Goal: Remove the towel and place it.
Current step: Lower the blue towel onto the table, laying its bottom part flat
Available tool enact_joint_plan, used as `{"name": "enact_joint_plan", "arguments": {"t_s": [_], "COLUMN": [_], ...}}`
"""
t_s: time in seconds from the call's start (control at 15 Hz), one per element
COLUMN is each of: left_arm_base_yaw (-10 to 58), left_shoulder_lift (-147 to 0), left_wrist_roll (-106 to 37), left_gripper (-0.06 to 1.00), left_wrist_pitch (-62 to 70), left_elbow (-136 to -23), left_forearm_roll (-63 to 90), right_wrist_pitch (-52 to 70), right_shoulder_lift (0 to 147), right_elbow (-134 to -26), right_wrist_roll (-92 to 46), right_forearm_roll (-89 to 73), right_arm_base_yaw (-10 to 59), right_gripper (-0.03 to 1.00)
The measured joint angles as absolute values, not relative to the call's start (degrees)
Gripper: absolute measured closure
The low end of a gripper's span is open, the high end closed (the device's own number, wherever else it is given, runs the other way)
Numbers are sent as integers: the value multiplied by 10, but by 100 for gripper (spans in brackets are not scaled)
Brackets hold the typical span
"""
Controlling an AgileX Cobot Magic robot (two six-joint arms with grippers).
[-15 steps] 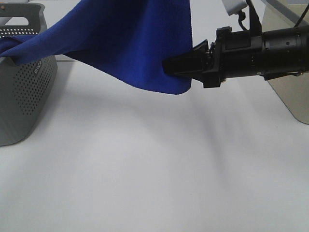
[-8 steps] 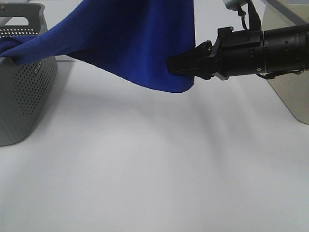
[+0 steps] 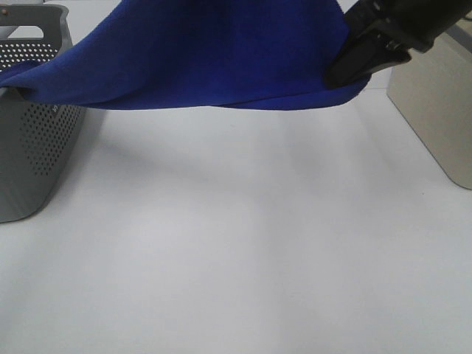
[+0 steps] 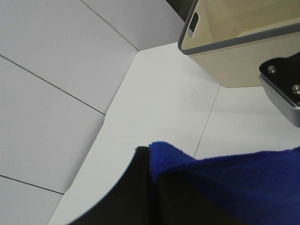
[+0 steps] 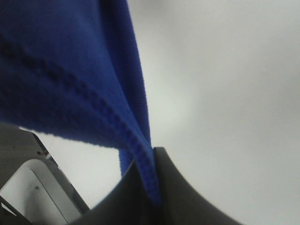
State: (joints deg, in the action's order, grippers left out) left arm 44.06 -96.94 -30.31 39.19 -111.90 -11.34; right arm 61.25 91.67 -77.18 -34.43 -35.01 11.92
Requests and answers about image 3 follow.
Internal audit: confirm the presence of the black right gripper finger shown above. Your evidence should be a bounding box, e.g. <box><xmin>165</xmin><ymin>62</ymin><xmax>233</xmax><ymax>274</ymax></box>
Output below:
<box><xmin>324</xmin><ymin>44</ymin><xmax>411</xmax><ymax>89</ymax></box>
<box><xmin>331</xmin><ymin>20</ymin><xmax>387</xmax><ymax>66</ymax></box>

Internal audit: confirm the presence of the blue microfibre towel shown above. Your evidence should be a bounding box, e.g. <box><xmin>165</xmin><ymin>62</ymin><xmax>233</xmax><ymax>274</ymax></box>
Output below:
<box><xmin>1</xmin><ymin>1</ymin><xmax>368</xmax><ymax>111</ymax></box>

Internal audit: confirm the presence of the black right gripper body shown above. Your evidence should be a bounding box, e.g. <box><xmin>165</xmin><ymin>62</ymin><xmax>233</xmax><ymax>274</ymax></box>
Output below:
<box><xmin>344</xmin><ymin>0</ymin><xmax>471</xmax><ymax>53</ymax></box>

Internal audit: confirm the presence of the beige storage box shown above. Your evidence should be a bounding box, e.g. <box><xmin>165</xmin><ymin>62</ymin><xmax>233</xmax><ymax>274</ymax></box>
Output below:
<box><xmin>387</xmin><ymin>18</ymin><xmax>471</xmax><ymax>189</ymax></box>

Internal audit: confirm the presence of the grey perforated laundry basket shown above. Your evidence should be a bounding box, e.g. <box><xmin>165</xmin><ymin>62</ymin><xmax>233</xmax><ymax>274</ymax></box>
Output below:
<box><xmin>1</xmin><ymin>1</ymin><xmax>86</xmax><ymax>223</ymax></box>

